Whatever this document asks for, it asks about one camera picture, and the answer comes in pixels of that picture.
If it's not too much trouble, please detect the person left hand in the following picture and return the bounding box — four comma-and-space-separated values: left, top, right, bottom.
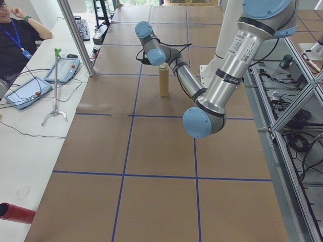
9, 7, 26, 19

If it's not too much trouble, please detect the silver grabber tool green handle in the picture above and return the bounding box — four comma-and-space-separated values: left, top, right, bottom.
41, 47, 69, 127

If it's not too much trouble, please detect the teal device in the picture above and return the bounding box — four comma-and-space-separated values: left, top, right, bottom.
279, 54, 295, 69

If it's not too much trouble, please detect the white column with square plate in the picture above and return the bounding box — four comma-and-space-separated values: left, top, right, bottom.
199, 0, 247, 89

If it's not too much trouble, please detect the aluminium frame post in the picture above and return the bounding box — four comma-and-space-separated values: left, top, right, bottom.
57, 0, 98, 77

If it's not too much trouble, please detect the person left forearm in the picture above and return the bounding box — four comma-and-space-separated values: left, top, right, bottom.
26, 17, 54, 40

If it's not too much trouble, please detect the black box white label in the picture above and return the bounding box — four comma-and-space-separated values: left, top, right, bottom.
92, 24, 109, 46

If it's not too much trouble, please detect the V-shaped metal bar frame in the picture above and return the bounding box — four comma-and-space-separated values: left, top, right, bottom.
242, 10, 323, 242

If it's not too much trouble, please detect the white desk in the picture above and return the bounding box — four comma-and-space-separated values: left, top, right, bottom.
0, 15, 113, 242

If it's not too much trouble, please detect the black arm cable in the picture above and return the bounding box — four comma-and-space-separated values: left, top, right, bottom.
136, 37, 193, 76

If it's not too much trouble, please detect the red cylinder tube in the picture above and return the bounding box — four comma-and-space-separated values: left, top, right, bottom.
0, 202, 37, 225

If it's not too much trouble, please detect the blue-grey teach pendant tablet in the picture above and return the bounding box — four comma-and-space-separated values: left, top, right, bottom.
44, 57, 81, 84
4, 76, 53, 111

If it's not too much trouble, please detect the person in black shirt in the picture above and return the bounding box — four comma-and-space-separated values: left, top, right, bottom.
0, 0, 45, 88

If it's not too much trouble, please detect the white square base plate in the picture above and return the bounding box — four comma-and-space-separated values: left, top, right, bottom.
298, 42, 323, 62

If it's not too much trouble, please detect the brown cardboard tube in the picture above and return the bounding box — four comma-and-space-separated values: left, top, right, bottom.
158, 65, 169, 97

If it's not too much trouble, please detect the black keyboard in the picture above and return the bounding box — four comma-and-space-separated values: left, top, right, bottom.
75, 19, 91, 42

